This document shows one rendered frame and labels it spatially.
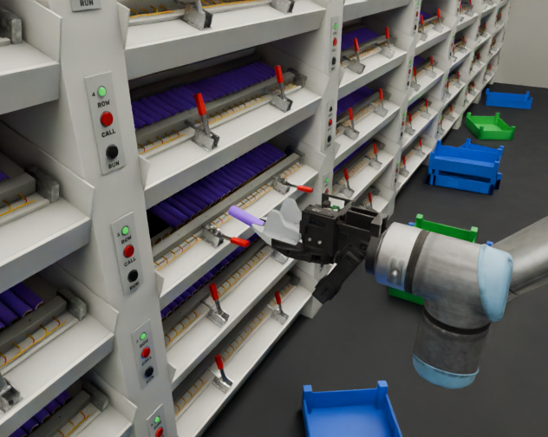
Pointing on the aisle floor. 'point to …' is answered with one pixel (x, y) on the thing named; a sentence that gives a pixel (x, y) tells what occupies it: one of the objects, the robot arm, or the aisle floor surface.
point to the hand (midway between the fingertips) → (263, 228)
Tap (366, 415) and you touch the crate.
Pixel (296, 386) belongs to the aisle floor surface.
